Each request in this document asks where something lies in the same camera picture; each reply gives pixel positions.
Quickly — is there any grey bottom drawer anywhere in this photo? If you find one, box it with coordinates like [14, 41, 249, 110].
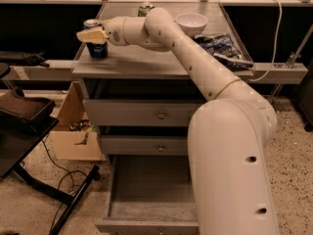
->
[95, 156, 199, 235]

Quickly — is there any grey drawer cabinet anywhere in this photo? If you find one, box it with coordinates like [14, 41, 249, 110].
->
[71, 2, 254, 168]

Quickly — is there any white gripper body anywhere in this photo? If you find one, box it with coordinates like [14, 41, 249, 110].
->
[102, 17, 127, 46]

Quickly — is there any blue pepsi can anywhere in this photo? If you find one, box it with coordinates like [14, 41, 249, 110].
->
[83, 19, 108, 59]

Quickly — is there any green soda can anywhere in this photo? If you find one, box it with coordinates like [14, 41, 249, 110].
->
[138, 2, 155, 17]

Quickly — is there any grey drawer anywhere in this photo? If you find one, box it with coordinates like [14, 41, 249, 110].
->
[101, 135, 187, 156]
[83, 99, 201, 127]
[95, 156, 199, 235]

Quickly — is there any black chair stand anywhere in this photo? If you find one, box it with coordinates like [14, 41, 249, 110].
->
[0, 62, 101, 235]

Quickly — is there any grey middle drawer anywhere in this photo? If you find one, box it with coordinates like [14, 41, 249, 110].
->
[101, 135, 187, 156]

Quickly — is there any blue chip bag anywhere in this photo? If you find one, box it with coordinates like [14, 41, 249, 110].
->
[194, 33, 253, 71]

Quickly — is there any black floor cable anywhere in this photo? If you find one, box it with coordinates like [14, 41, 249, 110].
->
[41, 139, 88, 231]

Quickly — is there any cardboard box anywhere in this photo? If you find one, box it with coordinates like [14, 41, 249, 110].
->
[50, 82, 105, 161]

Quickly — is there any white bowl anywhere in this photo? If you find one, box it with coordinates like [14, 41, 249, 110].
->
[175, 13, 207, 37]

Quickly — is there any grey metal rail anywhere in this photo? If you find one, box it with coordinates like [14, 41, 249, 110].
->
[4, 61, 308, 84]

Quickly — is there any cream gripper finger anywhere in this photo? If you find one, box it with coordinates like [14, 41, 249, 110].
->
[76, 27, 109, 44]

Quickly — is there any white cable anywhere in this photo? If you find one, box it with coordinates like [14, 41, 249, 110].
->
[247, 0, 284, 83]

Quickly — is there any grey top drawer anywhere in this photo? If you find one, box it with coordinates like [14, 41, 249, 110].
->
[83, 99, 201, 127]

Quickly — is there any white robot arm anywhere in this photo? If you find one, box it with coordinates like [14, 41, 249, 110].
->
[76, 8, 280, 235]

